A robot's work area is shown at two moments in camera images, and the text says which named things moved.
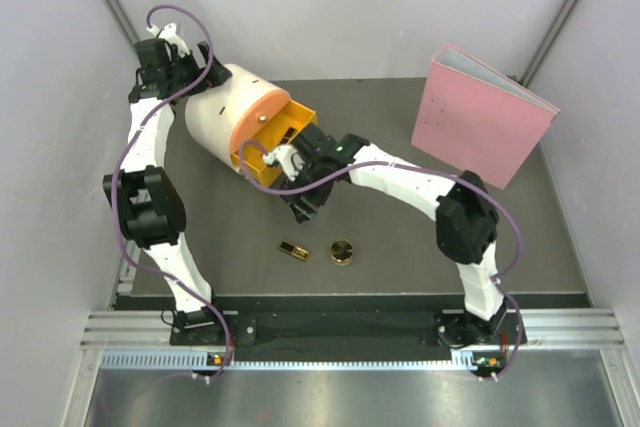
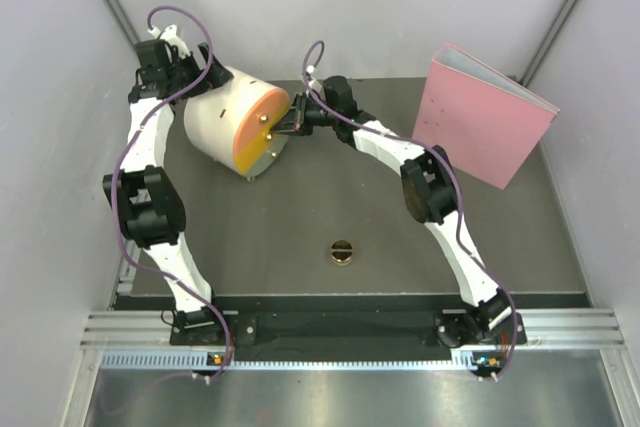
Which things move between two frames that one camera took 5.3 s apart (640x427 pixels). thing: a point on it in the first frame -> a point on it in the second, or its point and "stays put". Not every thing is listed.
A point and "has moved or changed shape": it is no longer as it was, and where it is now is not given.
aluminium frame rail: (580, 328) stays put
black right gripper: (301, 211) -> (294, 122)
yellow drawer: (280, 129) has moved or changed shape
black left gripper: (216, 76) stays put
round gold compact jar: (341, 252) stays put
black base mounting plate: (336, 329) stays put
